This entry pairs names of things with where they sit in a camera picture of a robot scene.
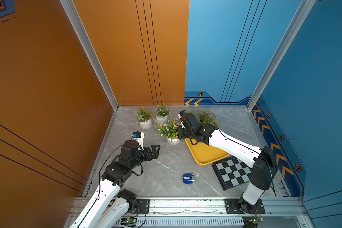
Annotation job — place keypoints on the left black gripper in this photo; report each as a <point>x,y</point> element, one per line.
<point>155,154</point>

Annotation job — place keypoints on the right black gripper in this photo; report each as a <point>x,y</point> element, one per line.
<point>180,133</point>

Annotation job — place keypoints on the pink orange flower pot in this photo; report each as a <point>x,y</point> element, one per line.
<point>169,131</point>

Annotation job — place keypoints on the red flower white pot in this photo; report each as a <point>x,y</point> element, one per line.
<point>206,117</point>

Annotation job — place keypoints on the yellow plastic tray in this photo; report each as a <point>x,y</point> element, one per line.
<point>205,154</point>

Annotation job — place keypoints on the pink flower back pot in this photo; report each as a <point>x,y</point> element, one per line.
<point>162,113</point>

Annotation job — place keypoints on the orange flower back pot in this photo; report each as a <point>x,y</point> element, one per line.
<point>144,118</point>

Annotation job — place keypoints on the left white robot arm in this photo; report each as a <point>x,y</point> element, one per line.
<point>109,203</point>

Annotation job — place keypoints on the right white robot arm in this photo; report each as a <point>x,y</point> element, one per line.
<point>260,160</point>

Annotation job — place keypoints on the black white checkerboard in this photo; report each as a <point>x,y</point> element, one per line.
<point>231,172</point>

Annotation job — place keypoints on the left green circuit board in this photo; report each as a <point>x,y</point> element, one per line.
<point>128,222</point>

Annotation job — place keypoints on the green circuit board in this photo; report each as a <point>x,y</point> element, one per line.
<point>256,221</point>
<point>128,222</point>

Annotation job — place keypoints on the right green circuit board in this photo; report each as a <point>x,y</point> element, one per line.
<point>256,221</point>

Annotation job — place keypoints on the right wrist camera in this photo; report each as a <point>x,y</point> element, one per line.
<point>181,117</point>

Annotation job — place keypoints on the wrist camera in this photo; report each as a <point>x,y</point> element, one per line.
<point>138,136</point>
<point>181,117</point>

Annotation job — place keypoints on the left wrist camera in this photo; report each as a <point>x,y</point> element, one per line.
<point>138,136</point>

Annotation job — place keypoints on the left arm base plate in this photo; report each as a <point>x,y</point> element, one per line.
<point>141,205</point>

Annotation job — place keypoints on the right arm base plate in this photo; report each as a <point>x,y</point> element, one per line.
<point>233,205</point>

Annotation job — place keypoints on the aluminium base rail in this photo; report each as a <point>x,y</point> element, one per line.
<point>209,212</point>

